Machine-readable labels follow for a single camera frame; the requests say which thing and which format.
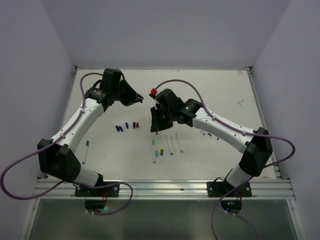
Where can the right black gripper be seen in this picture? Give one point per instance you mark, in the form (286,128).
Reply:
(157,124)

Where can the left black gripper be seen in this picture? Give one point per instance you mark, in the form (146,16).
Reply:
(133,97)

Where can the yellow marker pen body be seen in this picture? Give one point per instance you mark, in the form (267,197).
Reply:
(173,143)

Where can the teal capped pen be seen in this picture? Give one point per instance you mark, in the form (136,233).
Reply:
(153,152)

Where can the green marker pen body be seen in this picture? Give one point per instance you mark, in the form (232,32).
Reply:
(169,145)

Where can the light blue capped pen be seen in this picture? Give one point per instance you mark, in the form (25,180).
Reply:
(179,143)

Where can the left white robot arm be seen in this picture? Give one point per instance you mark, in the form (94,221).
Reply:
(57,155)

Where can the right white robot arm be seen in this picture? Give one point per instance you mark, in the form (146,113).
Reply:
(254,145)

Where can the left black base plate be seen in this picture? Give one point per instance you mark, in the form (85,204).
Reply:
(107,189)

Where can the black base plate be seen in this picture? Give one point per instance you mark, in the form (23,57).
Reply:
(107,189)
(218,188)

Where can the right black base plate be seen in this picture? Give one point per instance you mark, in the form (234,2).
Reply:
(218,188)

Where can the aluminium mounting rail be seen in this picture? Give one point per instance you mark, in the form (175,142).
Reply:
(261,189)

